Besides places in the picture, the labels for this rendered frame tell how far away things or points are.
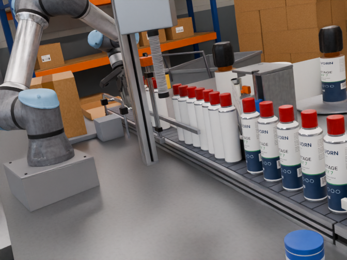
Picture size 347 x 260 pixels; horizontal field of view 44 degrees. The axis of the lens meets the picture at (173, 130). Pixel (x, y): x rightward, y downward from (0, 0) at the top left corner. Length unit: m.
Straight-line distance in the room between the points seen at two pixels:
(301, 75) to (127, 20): 0.73
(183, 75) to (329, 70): 2.28
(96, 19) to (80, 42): 4.42
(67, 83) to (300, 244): 1.40
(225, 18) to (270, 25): 2.53
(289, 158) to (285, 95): 0.24
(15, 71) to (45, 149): 0.30
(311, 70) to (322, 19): 3.07
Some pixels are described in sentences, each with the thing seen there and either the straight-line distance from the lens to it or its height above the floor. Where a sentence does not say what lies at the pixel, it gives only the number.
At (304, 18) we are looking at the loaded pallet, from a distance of 4.80.
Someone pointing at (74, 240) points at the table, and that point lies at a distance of 1.14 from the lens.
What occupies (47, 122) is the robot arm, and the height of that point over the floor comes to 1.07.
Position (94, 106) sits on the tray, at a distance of 2.67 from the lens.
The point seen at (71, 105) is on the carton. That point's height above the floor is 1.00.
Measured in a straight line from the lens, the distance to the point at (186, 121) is 1.46.
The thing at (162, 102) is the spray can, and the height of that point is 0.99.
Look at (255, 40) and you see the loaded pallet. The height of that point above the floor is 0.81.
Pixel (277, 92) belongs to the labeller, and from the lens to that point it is 1.19.
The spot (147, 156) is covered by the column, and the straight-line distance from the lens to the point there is 1.50.
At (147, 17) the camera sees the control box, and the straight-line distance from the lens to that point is 1.36.
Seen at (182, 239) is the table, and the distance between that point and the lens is 1.03.
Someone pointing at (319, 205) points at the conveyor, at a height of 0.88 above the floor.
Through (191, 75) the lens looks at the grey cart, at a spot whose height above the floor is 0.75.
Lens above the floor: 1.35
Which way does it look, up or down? 16 degrees down
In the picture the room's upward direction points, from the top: 10 degrees counter-clockwise
